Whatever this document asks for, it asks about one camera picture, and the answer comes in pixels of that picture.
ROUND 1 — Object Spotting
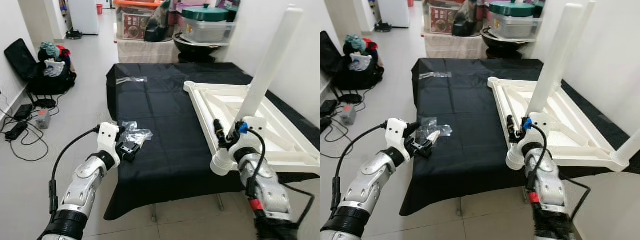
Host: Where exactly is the clear tape patch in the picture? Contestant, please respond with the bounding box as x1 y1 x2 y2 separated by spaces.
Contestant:
419 117 453 147
120 121 154 148

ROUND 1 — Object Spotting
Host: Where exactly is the white plastic table leg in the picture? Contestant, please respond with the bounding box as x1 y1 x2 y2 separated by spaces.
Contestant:
611 127 640 172
562 0 597 81
497 92 518 148
210 5 305 177
195 92 223 153
506 2 585 171

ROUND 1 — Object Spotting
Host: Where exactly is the white plastic table top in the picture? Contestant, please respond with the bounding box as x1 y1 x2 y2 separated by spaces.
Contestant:
183 81 321 176
487 77 631 173

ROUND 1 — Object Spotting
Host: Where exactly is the black plastic sheet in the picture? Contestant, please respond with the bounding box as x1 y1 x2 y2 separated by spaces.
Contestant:
400 58 640 217
104 62 321 221

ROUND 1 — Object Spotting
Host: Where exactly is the grey electrical box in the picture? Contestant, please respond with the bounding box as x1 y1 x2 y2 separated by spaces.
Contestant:
341 104 357 126
36 109 52 130

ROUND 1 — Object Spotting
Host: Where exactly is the beige cloth covered table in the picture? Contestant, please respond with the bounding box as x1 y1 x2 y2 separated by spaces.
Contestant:
425 32 488 60
117 39 181 64

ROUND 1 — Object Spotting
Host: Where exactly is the white plastic bag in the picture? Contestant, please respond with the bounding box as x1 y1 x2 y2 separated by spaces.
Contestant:
44 60 66 78
350 54 373 72

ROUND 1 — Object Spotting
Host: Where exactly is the black wok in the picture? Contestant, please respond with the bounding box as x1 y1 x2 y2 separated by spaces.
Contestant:
173 31 231 53
481 26 538 48

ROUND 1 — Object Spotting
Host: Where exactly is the clear plastic container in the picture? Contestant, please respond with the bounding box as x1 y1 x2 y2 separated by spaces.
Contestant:
181 19 236 43
489 14 543 38

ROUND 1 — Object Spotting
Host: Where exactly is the red printed cardboard box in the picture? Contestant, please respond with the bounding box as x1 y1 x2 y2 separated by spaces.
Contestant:
430 6 460 35
122 12 152 41

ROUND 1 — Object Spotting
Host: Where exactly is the black suitcase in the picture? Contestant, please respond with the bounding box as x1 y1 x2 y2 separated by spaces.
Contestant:
320 31 385 91
4 39 77 96

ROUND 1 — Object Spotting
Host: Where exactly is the green lidded pot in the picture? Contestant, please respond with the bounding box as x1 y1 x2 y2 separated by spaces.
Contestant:
489 0 537 17
181 4 231 22

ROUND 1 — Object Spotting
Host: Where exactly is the white cabinet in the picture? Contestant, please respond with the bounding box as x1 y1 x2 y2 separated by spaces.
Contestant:
67 0 100 35
377 0 411 28

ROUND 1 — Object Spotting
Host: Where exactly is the orange plastic lid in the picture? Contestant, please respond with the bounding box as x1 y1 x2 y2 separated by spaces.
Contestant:
114 0 163 8

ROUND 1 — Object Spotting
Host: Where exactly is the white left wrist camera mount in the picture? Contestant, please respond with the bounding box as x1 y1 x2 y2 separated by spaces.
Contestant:
386 118 410 163
97 122 122 168

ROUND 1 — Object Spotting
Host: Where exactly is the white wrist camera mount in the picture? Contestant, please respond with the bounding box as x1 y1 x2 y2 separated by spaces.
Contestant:
231 117 268 153
97 122 122 168
515 112 551 151
386 118 410 163

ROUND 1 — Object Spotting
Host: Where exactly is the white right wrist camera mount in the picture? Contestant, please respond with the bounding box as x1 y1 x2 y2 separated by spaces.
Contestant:
515 112 551 151
231 117 268 153

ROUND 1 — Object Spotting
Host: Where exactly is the black floor cable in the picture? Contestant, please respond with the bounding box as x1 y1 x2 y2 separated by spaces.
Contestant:
322 120 353 146
0 127 50 162

